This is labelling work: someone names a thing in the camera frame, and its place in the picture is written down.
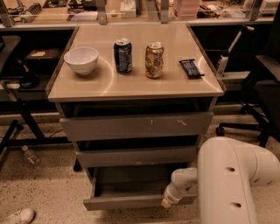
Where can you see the grey bottom drawer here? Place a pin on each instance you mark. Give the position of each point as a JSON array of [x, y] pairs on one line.
[[129, 186]]

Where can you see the white bowl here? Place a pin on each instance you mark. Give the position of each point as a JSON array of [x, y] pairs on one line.
[[82, 60]]

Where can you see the gold soda can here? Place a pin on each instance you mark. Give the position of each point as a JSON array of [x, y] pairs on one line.
[[154, 60]]

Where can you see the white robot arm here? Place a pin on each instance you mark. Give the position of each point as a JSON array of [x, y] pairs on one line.
[[226, 171]]

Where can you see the black box on shelf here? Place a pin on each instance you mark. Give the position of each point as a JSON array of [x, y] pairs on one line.
[[43, 60]]

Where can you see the blue soda can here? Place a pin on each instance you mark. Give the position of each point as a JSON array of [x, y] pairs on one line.
[[123, 56]]

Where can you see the dark round joystick device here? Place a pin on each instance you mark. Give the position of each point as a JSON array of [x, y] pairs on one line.
[[29, 80]]

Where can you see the plastic water bottle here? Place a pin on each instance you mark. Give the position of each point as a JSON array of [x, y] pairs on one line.
[[31, 156]]

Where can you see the grey top drawer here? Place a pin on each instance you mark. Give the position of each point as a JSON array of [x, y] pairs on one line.
[[136, 126]]

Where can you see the dark blue snack bar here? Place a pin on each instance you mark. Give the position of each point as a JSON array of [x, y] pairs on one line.
[[190, 68]]

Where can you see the white shoe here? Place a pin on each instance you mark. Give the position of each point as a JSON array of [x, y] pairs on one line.
[[24, 216]]

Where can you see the grey middle drawer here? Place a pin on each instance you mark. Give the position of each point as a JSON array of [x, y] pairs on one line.
[[137, 151]]

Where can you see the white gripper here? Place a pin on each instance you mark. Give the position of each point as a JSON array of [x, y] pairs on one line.
[[170, 196]]

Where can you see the grey drawer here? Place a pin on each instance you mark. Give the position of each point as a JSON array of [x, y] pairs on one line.
[[137, 151], [136, 126], [129, 186]]

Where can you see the grey drawer cabinet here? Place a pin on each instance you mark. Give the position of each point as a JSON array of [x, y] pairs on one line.
[[105, 92]]

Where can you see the black office chair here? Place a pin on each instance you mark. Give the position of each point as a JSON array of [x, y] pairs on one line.
[[261, 89]]

